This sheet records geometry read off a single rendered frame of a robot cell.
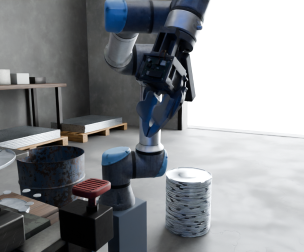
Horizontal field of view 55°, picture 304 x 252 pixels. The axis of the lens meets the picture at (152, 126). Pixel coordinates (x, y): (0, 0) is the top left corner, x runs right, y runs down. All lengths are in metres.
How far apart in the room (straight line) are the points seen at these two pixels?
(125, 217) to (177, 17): 0.81
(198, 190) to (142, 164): 0.69
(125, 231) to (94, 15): 5.38
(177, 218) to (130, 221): 0.70
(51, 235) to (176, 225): 1.28
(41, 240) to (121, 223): 0.55
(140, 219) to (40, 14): 4.63
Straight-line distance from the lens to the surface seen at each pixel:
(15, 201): 1.63
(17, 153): 0.82
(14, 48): 5.07
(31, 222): 0.75
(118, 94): 5.82
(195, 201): 1.82
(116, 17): 0.70
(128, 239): 1.25
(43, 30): 5.49
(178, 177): 1.84
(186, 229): 1.90
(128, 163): 1.16
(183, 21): 0.61
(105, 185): 0.61
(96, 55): 6.13
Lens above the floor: 0.98
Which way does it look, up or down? 10 degrees down
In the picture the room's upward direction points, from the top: straight up
